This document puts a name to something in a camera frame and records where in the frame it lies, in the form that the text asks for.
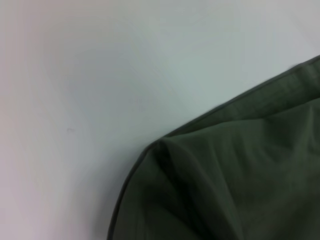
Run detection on dark green FREE t-shirt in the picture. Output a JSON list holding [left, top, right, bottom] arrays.
[[106, 54, 320, 240]]

